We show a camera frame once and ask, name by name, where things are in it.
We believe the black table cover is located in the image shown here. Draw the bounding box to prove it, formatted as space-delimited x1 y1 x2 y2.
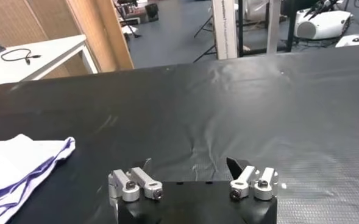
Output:
0 42 359 224

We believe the black trash bin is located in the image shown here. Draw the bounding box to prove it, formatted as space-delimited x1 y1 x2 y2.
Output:
144 2 160 23

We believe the lavender t-shirt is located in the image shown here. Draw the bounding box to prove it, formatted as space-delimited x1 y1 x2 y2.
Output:
0 133 76 224

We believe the tall white cardboard box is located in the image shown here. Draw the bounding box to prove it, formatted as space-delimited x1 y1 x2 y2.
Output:
211 0 238 60

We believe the black tripod stand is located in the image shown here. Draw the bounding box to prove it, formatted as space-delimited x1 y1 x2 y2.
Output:
193 13 217 63

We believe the white table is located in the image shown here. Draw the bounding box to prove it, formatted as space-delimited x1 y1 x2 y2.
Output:
0 34 99 88

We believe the wooden folding screen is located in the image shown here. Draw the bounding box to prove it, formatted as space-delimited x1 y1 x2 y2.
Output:
0 0 135 74

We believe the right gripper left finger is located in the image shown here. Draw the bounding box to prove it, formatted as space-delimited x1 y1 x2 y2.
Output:
107 157 164 203

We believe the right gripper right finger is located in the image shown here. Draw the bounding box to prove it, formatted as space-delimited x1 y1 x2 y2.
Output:
226 156 280 201

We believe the white standing desk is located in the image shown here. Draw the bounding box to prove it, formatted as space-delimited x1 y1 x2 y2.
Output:
266 0 282 55

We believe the black looped cable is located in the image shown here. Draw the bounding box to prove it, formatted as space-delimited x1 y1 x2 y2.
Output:
1 47 42 66

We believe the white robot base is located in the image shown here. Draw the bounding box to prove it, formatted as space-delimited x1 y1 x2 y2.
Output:
294 9 352 40

